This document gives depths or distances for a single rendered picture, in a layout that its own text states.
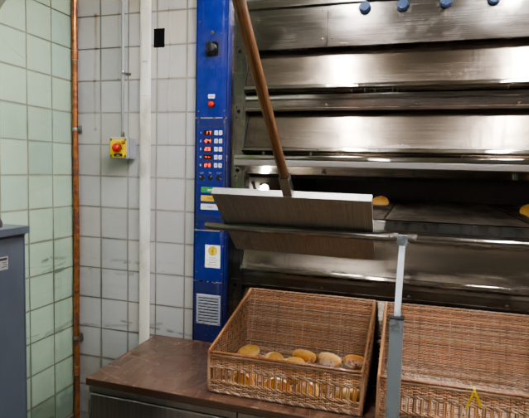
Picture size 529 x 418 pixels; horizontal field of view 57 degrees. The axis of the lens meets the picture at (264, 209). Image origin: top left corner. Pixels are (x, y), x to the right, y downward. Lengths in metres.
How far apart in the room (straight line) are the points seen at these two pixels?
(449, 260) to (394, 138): 0.54
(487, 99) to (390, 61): 0.40
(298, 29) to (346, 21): 0.20
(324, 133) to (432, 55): 0.52
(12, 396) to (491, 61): 1.97
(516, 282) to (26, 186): 2.06
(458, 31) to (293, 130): 0.75
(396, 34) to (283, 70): 0.48
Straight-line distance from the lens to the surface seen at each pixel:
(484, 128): 2.08
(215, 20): 2.30
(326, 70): 2.14
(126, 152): 2.37
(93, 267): 2.62
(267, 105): 1.35
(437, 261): 2.09
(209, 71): 2.26
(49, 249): 2.52
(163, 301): 2.43
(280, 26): 2.24
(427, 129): 2.07
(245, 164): 2.02
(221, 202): 1.74
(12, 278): 1.55
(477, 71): 2.09
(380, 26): 2.16
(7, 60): 2.36
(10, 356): 1.60
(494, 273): 2.11
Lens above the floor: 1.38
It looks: 5 degrees down
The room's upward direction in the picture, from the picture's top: 1 degrees clockwise
